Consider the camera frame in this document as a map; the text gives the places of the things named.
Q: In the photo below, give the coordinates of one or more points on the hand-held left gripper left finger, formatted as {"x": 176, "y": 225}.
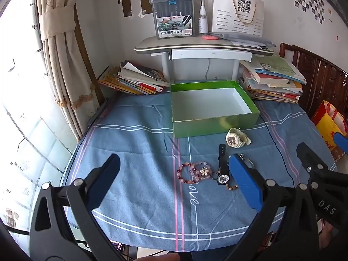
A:
{"x": 104, "y": 179}

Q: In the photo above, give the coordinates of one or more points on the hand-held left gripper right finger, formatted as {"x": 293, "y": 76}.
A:
{"x": 244, "y": 182}

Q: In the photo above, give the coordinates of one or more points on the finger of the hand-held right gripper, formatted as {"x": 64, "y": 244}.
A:
{"x": 310, "y": 157}
{"x": 342, "y": 142}

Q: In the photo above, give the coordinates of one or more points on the black wrist watch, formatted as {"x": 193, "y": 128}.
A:
{"x": 223, "y": 168}

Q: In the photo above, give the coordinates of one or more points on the white wrist watch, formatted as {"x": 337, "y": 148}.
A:
{"x": 236, "y": 139}

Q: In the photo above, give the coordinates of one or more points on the green cardboard box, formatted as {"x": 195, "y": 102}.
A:
{"x": 212, "y": 106}

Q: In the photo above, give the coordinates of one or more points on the yellow and red bag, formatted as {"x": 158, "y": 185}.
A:
{"x": 330, "y": 125}

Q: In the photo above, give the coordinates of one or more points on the dark wooden headboard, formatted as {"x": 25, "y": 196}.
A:
{"x": 318, "y": 78}

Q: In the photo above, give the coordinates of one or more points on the pile of thick books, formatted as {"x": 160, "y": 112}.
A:
{"x": 272, "y": 78}

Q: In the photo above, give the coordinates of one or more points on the stack of thin colourful books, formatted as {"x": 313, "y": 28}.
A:
{"x": 130, "y": 83}

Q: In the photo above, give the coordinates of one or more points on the beige curtain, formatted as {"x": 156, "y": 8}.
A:
{"x": 64, "y": 59}

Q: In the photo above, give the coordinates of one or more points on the pink round tape measure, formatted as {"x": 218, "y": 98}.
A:
{"x": 211, "y": 37}

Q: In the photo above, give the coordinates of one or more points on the white paper bag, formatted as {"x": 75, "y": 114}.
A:
{"x": 236, "y": 13}

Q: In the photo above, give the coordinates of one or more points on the white spray bottle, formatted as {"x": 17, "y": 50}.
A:
{"x": 202, "y": 21}

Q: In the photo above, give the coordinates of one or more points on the grey marker pen case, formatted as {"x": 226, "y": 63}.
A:
{"x": 174, "y": 13}

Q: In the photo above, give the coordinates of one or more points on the checkered wall stickers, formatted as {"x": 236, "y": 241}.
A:
{"x": 310, "y": 0}

